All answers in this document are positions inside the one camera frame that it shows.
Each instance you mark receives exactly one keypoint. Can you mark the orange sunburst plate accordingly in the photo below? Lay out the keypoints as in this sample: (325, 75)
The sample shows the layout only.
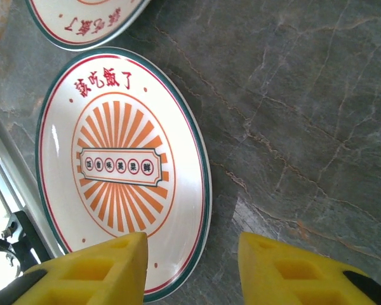
(124, 165)
(82, 19)

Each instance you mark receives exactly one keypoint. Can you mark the aluminium front rail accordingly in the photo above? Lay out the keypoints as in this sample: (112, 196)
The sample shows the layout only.
(3, 159)

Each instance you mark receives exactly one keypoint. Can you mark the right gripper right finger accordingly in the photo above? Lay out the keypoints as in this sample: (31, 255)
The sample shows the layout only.
(292, 279)

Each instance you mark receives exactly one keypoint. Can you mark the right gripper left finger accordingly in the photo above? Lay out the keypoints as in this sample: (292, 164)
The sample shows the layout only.
(92, 276)

